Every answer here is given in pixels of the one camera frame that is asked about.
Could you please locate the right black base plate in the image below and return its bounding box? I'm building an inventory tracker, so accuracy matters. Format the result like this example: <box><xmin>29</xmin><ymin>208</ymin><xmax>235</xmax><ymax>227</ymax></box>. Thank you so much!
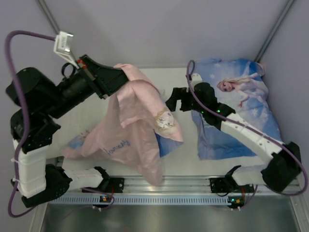
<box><xmin>209</xmin><ymin>177</ymin><xmax>254</xmax><ymax>196</ymax></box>

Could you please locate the right aluminium frame post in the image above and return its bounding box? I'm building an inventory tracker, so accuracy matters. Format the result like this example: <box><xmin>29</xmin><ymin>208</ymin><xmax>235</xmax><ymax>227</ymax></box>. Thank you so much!
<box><xmin>254</xmin><ymin>0</ymin><xmax>297</xmax><ymax>62</ymax></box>

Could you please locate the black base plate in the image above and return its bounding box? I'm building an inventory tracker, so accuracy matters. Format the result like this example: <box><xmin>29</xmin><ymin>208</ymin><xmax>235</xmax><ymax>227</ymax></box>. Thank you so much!
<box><xmin>209</xmin><ymin>177</ymin><xmax>254</xmax><ymax>196</ymax></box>
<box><xmin>105</xmin><ymin>177</ymin><xmax>125</xmax><ymax>194</ymax></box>

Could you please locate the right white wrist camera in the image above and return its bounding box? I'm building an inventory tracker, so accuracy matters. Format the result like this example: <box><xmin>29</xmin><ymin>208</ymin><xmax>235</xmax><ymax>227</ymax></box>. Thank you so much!
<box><xmin>189</xmin><ymin>73</ymin><xmax>203</xmax><ymax>86</ymax></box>

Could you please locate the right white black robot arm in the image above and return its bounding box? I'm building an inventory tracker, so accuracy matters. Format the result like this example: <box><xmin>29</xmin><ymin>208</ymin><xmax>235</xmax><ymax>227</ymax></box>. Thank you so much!
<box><xmin>166</xmin><ymin>82</ymin><xmax>309</xmax><ymax>195</ymax></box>

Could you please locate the aluminium frame post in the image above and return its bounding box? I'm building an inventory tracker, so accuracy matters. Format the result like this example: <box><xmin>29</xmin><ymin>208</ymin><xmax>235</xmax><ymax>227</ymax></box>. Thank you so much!
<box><xmin>254</xmin><ymin>0</ymin><xmax>297</xmax><ymax>62</ymax></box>
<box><xmin>35</xmin><ymin>0</ymin><xmax>60</xmax><ymax>34</ymax></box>

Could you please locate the left aluminium frame post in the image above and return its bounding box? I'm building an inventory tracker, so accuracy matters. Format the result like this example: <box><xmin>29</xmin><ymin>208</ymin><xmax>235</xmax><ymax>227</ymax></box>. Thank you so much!
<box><xmin>35</xmin><ymin>0</ymin><xmax>60</xmax><ymax>34</ymax></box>

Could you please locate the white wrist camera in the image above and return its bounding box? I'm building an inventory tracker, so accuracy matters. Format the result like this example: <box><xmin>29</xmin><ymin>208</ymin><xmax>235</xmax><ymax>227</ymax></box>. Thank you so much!
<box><xmin>189</xmin><ymin>73</ymin><xmax>203</xmax><ymax>86</ymax></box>
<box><xmin>54</xmin><ymin>31</ymin><xmax>77</xmax><ymax>67</ymax></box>

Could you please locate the pink pillowcase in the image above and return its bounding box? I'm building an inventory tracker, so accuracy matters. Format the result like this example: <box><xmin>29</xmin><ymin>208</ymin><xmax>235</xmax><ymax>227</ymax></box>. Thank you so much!
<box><xmin>61</xmin><ymin>64</ymin><xmax>183</xmax><ymax>186</ymax></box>

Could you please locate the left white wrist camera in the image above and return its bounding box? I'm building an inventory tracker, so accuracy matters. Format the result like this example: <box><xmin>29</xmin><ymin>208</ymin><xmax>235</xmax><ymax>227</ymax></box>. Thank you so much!
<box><xmin>54</xmin><ymin>31</ymin><xmax>77</xmax><ymax>67</ymax></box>

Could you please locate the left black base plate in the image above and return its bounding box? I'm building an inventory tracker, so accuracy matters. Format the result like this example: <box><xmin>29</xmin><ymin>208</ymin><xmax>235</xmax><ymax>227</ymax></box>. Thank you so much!
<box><xmin>105</xmin><ymin>177</ymin><xmax>125</xmax><ymax>194</ymax></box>

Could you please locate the blue Elsa pillow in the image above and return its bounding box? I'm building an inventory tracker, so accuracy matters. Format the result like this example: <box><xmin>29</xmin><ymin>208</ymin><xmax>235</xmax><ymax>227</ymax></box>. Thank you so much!
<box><xmin>191</xmin><ymin>58</ymin><xmax>281</xmax><ymax>160</ymax></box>

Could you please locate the aluminium mounting rail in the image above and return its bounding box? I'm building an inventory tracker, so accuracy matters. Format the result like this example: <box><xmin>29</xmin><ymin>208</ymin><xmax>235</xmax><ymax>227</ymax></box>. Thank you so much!
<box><xmin>56</xmin><ymin>175</ymin><xmax>302</xmax><ymax>195</ymax></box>

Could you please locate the slotted grey cable duct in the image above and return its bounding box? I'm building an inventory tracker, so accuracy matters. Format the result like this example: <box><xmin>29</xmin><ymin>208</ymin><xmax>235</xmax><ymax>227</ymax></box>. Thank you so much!
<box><xmin>50</xmin><ymin>194</ymin><xmax>242</xmax><ymax>205</ymax></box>

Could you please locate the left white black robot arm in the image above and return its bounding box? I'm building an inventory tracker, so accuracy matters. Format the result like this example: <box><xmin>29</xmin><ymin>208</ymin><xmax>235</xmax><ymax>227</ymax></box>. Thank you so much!
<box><xmin>10</xmin><ymin>55</ymin><xmax>128</xmax><ymax>208</ymax></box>

